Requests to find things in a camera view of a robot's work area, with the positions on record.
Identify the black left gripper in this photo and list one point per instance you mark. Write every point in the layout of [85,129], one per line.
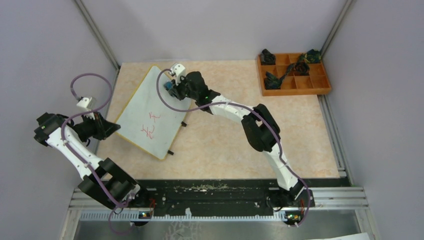
[104,127]

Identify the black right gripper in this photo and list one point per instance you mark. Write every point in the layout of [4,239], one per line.
[174,90]

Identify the blue whiteboard eraser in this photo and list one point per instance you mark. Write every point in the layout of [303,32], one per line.
[168,85]

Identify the white whiteboard with yellow frame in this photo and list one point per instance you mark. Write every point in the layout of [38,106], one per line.
[146,122]

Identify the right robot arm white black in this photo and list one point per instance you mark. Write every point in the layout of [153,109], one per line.
[260,128]

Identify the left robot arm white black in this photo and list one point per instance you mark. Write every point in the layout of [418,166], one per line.
[102,179]

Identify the dark cloth lower left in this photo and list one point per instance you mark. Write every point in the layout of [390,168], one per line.
[278,77]

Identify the dark rolled cloth far left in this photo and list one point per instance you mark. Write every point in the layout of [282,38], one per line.
[267,58]

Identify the dark rolled cloth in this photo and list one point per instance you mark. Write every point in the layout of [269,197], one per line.
[313,56]
[267,58]
[301,68]

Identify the orange compartment tray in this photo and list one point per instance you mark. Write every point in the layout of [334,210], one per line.
[316,83]

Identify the dark rolled cloth centre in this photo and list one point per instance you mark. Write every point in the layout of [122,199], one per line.
[301,68]

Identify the dark rolled cloth top right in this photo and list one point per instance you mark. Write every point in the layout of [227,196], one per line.
[313,56]

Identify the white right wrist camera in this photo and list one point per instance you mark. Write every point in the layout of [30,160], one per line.
[177,71]

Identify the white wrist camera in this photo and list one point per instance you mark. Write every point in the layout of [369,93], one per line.
[86,105]
[177,71]

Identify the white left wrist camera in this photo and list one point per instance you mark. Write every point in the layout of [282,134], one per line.
[86,105]

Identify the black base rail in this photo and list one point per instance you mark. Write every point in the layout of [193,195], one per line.
[215,197]

